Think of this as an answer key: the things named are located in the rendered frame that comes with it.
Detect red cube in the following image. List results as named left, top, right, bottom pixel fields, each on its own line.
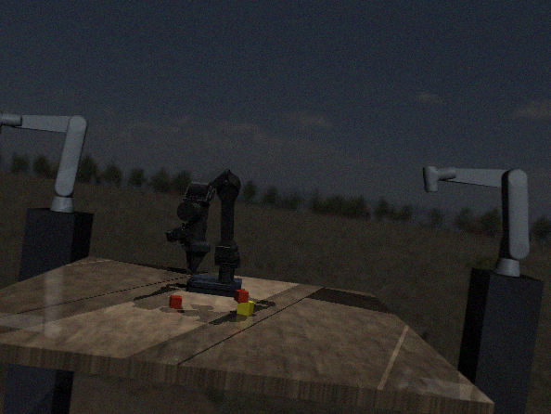
left=234, top=290, right=249, bottom=303
left=169, top=295, right=183, bottom=308

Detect olive yellow cube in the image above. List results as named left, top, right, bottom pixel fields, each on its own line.
left=237, top=301, right=254, bottom=316

